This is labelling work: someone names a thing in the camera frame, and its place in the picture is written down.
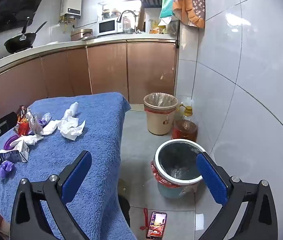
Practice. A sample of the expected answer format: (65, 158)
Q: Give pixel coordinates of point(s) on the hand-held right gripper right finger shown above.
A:
(212, 180)

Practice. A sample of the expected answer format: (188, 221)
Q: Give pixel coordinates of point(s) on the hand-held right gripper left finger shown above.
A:
(77, 177)

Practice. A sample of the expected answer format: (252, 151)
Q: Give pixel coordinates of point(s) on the red snack packet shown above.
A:
(22, 128)

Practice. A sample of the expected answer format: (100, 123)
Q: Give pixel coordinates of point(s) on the purple plastic lid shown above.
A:
(7, 143)

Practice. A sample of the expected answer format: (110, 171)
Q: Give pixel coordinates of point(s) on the purple plastic ball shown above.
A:
(5, 168)

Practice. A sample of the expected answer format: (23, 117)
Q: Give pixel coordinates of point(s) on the small white tissue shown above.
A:
(29, 139)

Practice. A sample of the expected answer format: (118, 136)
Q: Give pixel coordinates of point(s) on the clear silver plastic wrapper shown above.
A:
(35, 125)

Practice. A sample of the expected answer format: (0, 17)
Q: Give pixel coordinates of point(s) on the black and white carton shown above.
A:
(19, 153)

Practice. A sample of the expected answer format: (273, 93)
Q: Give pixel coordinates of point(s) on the small purple plastic wrapper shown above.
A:
(43, 122)

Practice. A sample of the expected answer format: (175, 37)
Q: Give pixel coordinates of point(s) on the white trash bin black liner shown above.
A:
(171, 192)

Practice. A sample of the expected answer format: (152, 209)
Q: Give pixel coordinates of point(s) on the large white tissue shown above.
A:
(70, 130)

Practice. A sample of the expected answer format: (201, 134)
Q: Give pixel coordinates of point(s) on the beige trash bin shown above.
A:
(160, 123)

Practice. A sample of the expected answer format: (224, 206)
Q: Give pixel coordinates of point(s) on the blue terry towel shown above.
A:
(94, 140)

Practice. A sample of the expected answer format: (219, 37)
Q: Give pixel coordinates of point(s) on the red plastic bag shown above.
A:
(160, 177)

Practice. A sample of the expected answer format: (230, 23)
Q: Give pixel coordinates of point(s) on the cooking oil bottle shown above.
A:
(184, 130)

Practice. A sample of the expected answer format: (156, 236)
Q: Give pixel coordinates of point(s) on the smartphone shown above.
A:
(156, 226)

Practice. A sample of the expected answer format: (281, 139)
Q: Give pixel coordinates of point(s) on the black wok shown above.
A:
(19, 43)

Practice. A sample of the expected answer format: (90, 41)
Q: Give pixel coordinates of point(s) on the brown kitchen cabinet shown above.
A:
(106, 67)

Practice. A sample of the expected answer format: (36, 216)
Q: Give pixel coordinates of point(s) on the brown rice cooker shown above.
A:
(81, 34)

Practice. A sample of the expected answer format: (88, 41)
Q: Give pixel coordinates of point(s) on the white water heater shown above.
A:
(71, 5)

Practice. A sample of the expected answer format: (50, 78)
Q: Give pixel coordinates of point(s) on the white microwave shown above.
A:
(107, 26)

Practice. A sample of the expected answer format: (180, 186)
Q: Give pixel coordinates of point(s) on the glass jar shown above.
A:
(110, 13)

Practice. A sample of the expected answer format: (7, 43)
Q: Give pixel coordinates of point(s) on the yellow packet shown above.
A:
(155, 28)

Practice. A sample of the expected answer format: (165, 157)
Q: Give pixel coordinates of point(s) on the chrome faucet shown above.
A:
(126, 11)

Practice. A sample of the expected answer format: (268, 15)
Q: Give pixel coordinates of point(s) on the orange snack bag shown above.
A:
(194, 2)

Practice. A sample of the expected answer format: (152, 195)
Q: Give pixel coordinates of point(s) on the green plastic bag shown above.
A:
(166, 7)

